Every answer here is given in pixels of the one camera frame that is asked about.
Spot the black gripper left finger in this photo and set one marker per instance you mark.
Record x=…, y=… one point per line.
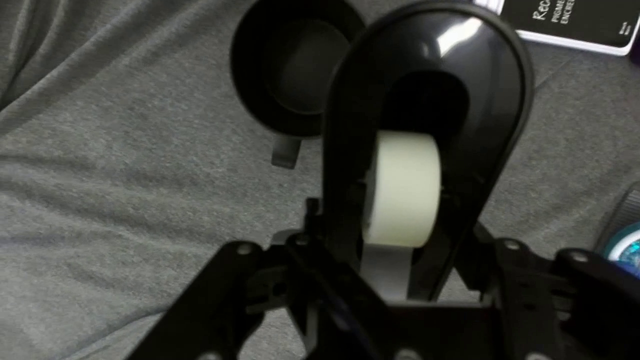
x=221, y=300

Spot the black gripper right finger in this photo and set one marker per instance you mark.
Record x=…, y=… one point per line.
x=587, y=306

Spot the black cup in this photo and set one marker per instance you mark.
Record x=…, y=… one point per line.
x=286, y=67

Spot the blue white ribbon ball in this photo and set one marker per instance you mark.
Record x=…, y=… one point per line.
x=622, y=244

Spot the black tape dispenser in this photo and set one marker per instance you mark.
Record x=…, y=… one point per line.
x=493, y=100

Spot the gray table cloth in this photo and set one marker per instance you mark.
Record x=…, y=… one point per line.
x=101, y=166

